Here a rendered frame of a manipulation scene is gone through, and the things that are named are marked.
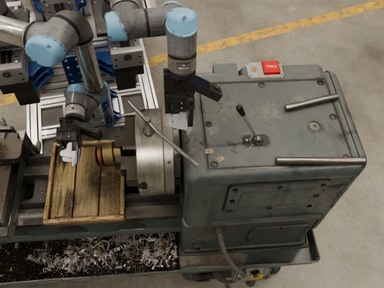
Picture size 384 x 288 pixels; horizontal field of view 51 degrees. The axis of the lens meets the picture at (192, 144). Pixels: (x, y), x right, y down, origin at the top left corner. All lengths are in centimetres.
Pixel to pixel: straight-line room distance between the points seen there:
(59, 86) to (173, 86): 105
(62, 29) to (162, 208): 75
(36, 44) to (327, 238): 198
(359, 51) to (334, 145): 237
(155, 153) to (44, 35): 52
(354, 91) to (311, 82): 186
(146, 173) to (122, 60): 62
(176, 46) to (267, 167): 49
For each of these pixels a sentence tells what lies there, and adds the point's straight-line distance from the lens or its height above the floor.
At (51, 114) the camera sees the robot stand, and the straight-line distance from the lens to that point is 278.
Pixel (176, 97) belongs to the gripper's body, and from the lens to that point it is 107.
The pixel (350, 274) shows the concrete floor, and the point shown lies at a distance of 261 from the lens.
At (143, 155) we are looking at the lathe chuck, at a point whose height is 121.
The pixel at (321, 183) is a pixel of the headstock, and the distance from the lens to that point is 140.
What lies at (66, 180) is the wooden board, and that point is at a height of 88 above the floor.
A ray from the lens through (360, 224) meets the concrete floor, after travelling 275.
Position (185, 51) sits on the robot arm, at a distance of 101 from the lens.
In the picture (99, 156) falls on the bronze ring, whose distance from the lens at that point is 145.
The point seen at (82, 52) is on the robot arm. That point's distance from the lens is 158.
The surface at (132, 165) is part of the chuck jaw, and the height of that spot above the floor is 111.
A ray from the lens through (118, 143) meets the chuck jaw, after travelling 145.
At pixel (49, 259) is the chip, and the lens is 189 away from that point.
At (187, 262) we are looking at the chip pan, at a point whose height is 54.
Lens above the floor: 233
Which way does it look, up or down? 57 degrees down
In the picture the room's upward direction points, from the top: 4 degrees clockwise
